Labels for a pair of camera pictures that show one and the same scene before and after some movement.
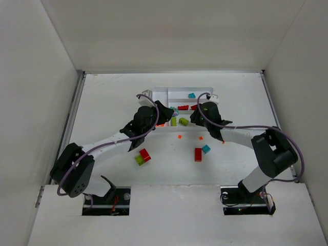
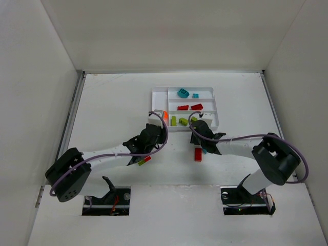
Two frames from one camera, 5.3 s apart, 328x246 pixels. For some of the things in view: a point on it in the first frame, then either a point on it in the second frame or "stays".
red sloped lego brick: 194,107 stays
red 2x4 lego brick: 183,107 stays
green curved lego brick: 184,121 stays
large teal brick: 176,111 → 183,93
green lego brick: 174,121 stays
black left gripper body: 164,113 → 156,130
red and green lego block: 143,158 stays
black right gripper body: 196,117 → 199,126
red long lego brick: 198,154 stays
